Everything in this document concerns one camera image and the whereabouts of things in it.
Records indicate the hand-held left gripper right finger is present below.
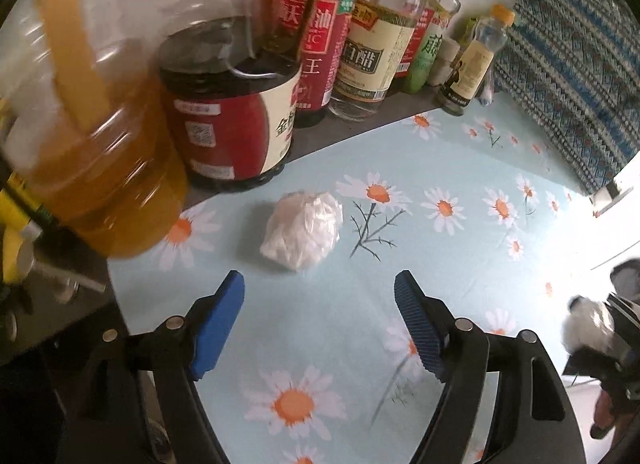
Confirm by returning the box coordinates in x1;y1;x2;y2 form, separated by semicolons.
393;270;588;464

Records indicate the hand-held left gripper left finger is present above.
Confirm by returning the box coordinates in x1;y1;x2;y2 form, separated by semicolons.
55;270;247;464

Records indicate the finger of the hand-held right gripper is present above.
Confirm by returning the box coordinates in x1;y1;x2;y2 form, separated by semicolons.
564;348;622;388

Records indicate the white towel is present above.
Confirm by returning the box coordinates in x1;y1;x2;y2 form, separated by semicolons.
561;296;617;357

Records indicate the white plastic bag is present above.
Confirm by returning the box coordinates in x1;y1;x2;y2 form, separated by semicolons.
259;190;345;272

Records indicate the person's right hand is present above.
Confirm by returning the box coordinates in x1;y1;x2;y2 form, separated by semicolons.
590;386;631;440

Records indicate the floral light blue tablecloth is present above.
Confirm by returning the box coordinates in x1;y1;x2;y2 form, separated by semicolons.
107;94;640;464

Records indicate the dark soy sauce jug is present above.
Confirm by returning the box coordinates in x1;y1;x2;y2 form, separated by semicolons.
159;0;321;192

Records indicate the large clear oil jug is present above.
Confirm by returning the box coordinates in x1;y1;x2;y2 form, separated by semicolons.
0;0;281;261

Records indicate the small yellow cap bottle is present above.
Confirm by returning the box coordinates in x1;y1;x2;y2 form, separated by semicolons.
439;4;516;116

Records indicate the blue patterned cloth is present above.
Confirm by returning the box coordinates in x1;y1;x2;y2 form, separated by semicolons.
492;0;640;197

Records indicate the small seasoning jar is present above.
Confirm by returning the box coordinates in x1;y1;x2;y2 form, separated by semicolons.
427;36;461;87

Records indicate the green label oil bottle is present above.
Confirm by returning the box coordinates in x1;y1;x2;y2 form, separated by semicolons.
402;0;467;95

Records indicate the clear vinegar bottle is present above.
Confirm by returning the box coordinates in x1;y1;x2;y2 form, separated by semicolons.
327;0;428;122

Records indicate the red label gold cap bottle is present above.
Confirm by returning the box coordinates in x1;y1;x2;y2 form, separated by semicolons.
395;0;446;79

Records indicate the red label dark bottle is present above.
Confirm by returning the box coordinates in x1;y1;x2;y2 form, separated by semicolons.
277;0;366;129

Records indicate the green packet bag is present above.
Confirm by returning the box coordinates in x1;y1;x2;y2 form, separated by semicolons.
456;15;485;52

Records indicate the yellow bottle with black handle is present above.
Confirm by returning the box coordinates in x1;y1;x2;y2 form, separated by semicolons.
0;171;46;290

